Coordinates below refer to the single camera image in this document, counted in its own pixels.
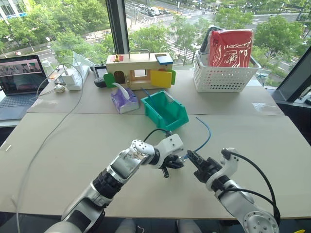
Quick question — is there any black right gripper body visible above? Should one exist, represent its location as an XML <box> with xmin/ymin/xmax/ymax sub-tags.
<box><xmin>193</xmin><ymin>157</ymin><xmax>223</xmax><ymax>184</ymax></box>

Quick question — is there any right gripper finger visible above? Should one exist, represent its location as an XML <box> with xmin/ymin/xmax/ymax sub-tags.
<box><xmin>186</xmin><ymin>150</ymin><xmax>207</xmax><ymax>164</ymax></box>
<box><xmin>190</xmin><ymin>155</ymin><xmax>207</xmax><ymax>172</ymax></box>

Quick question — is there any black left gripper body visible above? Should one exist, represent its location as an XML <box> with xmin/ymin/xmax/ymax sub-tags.
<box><xmin>160</xmin><ymin>153</ymin><xmax>178</xmax><ymax>171</ymax></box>

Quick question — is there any long blue cable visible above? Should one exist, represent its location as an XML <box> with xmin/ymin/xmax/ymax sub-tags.
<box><xmin>182</xmin><ymin>117</ymin><xmax>212</xmax><ymax>161</ymax></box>

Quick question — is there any green plastic bin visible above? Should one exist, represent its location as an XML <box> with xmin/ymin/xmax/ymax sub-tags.
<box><xmin>140</xmin><ymin>90</ymin><xmax>190</xmax><ymax>132</ymax></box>

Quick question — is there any purple tissue pack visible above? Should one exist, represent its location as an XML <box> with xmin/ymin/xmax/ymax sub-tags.
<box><xmin>110</xmin><ymin>82</ymin><xmax>140</xmax><ymax>115</ymax></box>

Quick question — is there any white perforated plastic basket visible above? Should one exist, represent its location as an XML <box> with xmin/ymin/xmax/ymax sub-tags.
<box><xmin>193</xmin><ymin>51</ymin><xmax>262</xmax><ymax>93</ymax></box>

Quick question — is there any wooden latch box toy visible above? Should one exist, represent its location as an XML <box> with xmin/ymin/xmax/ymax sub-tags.
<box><xmin>103</xmin><ymin>49</ymin><xmax>176</xmax><ymax>89</ymax></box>

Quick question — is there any red plastic-wrapped bag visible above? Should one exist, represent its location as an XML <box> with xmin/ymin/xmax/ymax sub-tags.
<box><xmin>208</xmin><ymin>29</ymin><xmax>254</xmax><ymax>68</ymax></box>

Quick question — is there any black handheld controller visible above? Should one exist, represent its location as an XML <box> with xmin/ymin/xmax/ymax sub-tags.
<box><xmin>93</xmin><ymin>65</ymin><xmax>108</xmax><ymax>88</ymax></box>

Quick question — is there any dark grey bag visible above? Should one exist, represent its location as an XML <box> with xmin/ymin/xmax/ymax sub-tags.
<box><xmin>198</xmin><ymin>25</ymin><xmax>219</xmax><ymax>56</ymax></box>

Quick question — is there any white power strip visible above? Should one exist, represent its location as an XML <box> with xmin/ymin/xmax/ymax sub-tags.
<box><xmin>65</xmin><ymin>63</ymin><xmax>90</xmax><ymax>91</ymax></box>

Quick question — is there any white power adapter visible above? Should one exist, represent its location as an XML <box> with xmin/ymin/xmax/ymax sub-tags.
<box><xmin>61</xmin><ymin>68</ymin><xmax>74</xmax><ymax>86</ymax></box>

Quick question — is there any clear plastic cup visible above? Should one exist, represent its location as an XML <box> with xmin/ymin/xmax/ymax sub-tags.
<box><xmin>42</xmin><ymin>60</ymin><xmax>54</xmax><ymax>76</ymax></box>

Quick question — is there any grey laptop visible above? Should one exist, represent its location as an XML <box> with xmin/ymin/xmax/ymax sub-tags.
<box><xmin>0</xmin><ymin>54</ymin><xmax>50</xmax><ymax>121</ymax></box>

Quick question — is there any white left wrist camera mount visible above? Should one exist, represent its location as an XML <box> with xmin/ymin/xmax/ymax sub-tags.
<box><xmin>152</xmin><ymin>133</ymin><xmax>185</xmax><ymax>169</ymax></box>

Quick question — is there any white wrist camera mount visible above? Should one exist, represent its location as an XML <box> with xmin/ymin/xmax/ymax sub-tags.
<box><xmin>152</xmin><ymin>133</ymin><xmax>185</xmax><ymax>169</ymax></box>
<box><xmin>205</xmin><ymin>147</ymin><xmax>240</xmax><ymax>193</ymax></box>

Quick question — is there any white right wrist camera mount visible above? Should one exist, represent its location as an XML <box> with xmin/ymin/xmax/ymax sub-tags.
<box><xmin>205</xmin><ymin>147</ymin><xmax>240</xmax><ymax>193</ymax></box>

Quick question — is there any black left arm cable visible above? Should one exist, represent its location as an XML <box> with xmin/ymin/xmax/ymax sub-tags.
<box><xmin>142</xmin><ymin>128</ymin><xmax>173</xmax><ymax>143</ymax></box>

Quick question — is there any short blue cable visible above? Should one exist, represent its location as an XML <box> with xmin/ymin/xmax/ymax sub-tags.
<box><xmin>142</xmin><ymin>87</ymin><xmax>156</xmax><ymax>104</ymax></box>

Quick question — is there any long white cable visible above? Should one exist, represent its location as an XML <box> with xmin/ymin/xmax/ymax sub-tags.
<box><xmin>15</xmin><ymin>62</ymin><xmax>85</xmax><ymax>233</ymax></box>

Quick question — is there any dark window frame post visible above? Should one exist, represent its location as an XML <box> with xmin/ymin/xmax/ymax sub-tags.
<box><xmin>105</xmin><ymin>0</ymin><xmax>130</xmax><ymax>55</ymax></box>

